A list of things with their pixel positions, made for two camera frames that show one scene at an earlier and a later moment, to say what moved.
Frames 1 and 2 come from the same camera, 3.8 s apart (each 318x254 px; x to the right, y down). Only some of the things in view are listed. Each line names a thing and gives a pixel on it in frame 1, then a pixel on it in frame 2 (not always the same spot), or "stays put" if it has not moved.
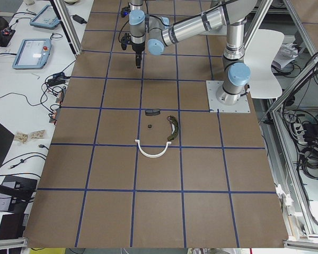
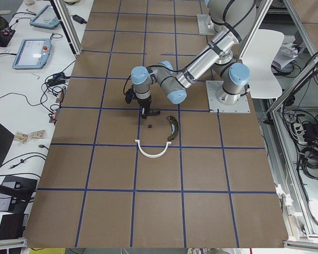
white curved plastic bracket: x=151 y=156 stays put
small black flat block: x=152 y=112 stays put
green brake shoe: x=175 y=127 stays put
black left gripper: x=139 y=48 to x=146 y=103
